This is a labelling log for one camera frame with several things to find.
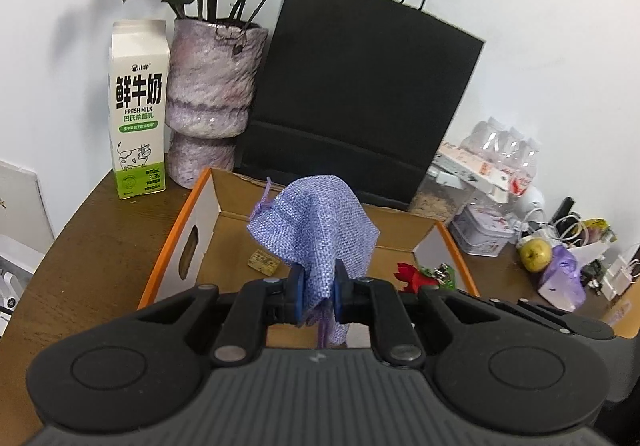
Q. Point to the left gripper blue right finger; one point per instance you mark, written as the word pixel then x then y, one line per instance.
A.
pixel 342 292

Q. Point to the left water bottle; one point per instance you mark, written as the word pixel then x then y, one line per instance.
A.
pixel 483 141

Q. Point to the small gold wrapped item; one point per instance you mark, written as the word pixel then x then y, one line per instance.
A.
pixel 264 263

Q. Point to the white round device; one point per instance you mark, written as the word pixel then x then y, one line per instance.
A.
pixel 529 206

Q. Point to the yellow green apple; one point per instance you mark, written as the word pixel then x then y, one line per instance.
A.
pixel 535 254

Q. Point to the purple white gift box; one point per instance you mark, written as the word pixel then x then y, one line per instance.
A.
pixel 560 283

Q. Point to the small decorated tin box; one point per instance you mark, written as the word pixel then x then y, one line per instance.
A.
pixel 480 231

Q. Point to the white red flat box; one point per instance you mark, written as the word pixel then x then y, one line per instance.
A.
pixel 471 169

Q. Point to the water bottle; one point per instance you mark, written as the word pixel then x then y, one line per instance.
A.
pixel 523 165
pixel 507 144
pixel 483 141

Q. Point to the purple woven drawstring pouch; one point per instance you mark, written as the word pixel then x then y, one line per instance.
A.
pixel 313 222

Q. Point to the purple textured ceramic vase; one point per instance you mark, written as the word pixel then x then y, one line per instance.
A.
pixel 211 84

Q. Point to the middle water bottle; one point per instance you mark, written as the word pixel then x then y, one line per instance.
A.
pixel 507 144

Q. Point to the white green milk carton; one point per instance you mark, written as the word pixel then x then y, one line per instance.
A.
pixel 137 83

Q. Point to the clear jar of seeds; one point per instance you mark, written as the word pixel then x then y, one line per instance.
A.
pixel 440 196

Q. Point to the colourful snack packet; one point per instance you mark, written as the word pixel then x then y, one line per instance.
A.
pixel 598 230

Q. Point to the right water bottle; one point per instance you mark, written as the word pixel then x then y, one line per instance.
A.
pixel 523 165

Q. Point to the orange cardboard pumpkin box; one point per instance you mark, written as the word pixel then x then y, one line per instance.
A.
pixel 210 243

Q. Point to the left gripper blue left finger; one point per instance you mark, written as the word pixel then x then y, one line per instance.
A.
pixel 295 286

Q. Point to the black paper shopping bag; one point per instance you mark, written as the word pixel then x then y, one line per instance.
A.
pixel 361 89

